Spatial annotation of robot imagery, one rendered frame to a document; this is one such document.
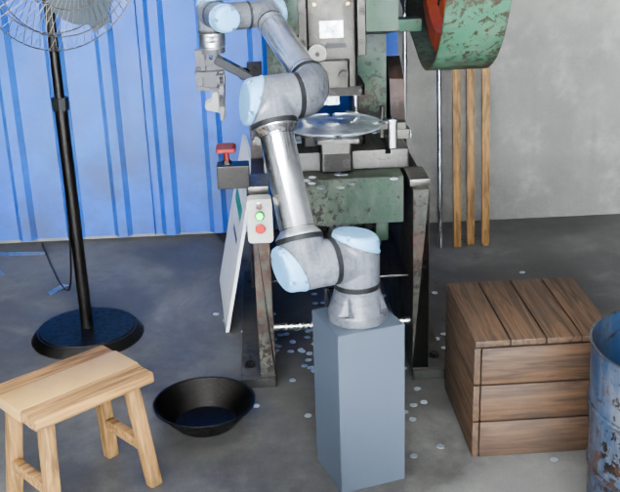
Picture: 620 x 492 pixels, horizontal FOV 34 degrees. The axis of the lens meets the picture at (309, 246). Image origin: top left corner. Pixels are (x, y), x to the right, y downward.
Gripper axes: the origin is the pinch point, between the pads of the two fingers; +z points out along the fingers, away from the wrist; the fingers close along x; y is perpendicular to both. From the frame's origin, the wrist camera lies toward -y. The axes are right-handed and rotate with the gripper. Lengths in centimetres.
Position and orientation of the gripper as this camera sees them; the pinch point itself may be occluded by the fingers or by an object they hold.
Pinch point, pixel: (224, 116)
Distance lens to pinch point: 298.4
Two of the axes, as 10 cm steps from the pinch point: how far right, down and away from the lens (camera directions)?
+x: 0.5, 3.5, -9.4
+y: -10.0, 0.5, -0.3
